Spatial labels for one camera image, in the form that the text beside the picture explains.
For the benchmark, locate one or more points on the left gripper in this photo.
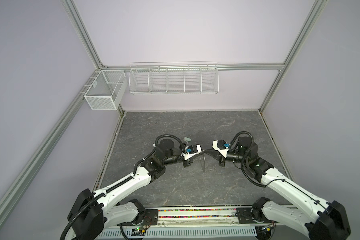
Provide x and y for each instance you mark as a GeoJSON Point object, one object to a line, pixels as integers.
{"type": "Point", "coordinates": [199, 154]}

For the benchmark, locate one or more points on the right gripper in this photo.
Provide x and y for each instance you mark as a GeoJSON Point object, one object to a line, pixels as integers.
{"type": "Point", "coordinates": [214, 155]}

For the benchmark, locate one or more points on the grey perforated ring disc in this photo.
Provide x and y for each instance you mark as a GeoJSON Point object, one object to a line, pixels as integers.
{"type": "Point", "coordinates": [203, 162]}

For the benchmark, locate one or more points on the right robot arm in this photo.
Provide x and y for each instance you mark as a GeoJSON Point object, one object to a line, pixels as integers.
{"type": "Point", "coordinates": [313, 216]}

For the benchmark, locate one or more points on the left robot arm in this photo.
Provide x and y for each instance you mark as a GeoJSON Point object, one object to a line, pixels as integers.
{"type": "Point", "coordinates": [167, 150]}

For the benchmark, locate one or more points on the white mesh box basket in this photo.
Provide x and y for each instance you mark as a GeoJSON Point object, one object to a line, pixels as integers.
{"type": "Point", "coordinates": [106, 90]}

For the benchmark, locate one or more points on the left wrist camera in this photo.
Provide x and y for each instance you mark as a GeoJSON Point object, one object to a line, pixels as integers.
{"type": "Point", "coordinates": [192, 149]}

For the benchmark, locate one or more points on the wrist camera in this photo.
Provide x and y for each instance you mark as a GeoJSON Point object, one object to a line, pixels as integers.
{"type": "Point", "coordinates": [192, 149]}
{"type": "Point", "coordinates": [220, 145]}

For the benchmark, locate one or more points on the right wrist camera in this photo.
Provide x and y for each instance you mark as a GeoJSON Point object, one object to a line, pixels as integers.
{"type": "Point", "coordinates": [220, 145]}

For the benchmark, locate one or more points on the aluminium mounting rail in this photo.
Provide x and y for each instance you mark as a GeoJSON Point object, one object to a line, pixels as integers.
{"type": "Point", "coordinates": [198, 216]}

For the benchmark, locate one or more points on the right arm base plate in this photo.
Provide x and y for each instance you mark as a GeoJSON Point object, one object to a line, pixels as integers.
{"type": "Point", "coordinates": [244, 215]}

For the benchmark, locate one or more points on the white wire shelf basket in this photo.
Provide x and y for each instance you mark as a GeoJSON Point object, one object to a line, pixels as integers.
{"type": "Point", "coordinates": [174, 78]}

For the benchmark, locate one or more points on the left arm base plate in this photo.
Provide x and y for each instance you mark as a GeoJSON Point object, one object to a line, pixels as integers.
{"type": "Point", "coordinates": [145, 218]}

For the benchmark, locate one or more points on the white vented cable duct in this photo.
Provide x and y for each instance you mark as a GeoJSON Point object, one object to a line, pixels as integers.
{"type": "Point", "coordinates": [192, 233]}

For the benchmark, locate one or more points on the aluminium frame profile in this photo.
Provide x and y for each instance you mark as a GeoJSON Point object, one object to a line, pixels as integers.
{"type": "Point", "coordinates": [43, 65]}

